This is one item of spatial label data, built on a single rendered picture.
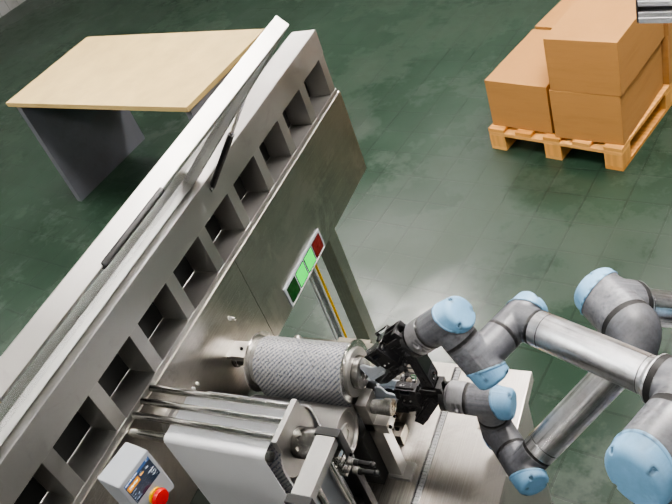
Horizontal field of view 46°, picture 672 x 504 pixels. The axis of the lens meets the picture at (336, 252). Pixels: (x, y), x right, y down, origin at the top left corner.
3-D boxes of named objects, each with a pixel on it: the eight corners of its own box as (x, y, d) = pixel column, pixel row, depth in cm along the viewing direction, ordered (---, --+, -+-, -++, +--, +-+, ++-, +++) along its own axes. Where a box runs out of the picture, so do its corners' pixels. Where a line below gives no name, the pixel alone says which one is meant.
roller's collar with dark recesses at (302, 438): (323, 468, 155) (313, 450, 151) (297, 464, 158) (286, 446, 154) (334, 441, 159) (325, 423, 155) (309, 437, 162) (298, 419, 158)
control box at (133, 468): (155, 527, 119) (125, 492, 113) (126, 513, 123) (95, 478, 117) (183, 488, 123) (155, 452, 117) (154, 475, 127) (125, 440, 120)
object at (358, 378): (360, 351, 176) (373, 361, 182) (352, 351, 177) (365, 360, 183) (354, 384, 173) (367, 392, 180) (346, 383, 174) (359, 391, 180)
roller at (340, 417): (346, 472, 176) (329, 441, 168) (250, 455, 187) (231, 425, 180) (363, 427, 183) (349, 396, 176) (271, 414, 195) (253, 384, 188)
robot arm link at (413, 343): (448, 327, 163) (437, 358, 158) (435, 335, 167) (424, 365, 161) (419, 307, 162) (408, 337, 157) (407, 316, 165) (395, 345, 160)
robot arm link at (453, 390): (473, 395, 186) (464, 423, 181) (454, 392, 188) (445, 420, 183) (467, 375, 181) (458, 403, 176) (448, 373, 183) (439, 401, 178)
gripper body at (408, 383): (400, 364, 188) (448, 369, 182) (408, 386, 193) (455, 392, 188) (390, 390, 183) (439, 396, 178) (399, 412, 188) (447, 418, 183)
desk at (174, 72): (141, 135, 585) (87, 36, 534) (310, 144, 502) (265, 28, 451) (72, 203, 540) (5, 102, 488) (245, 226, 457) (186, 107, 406)
